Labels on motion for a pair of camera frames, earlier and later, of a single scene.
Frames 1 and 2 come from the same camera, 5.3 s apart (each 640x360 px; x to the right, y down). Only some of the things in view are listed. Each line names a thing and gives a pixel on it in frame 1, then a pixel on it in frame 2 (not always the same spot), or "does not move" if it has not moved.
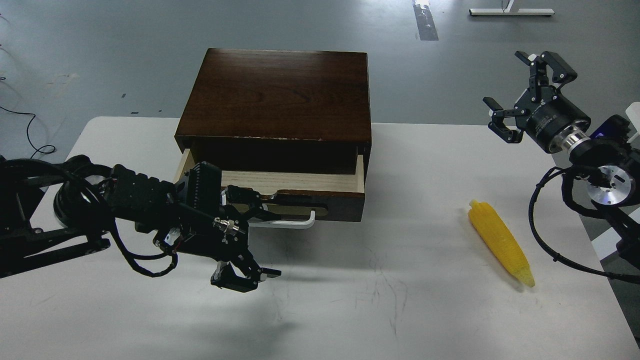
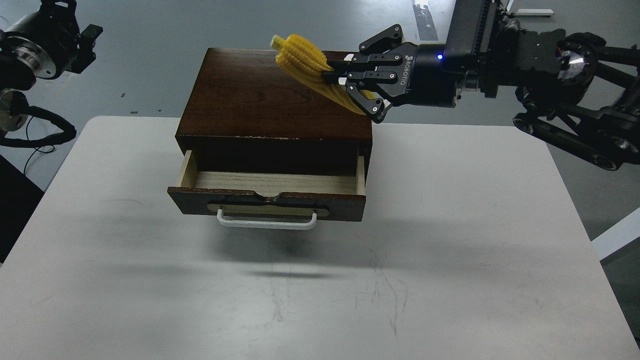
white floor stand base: (515, 12) does not move
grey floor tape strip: (424, 20) does not move
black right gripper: (543, 112) -> (420, 77)
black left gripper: (213, 224) -> (47, 42)
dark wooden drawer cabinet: (278, 111) does not move
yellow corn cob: (498, 234) -> (305, 59)
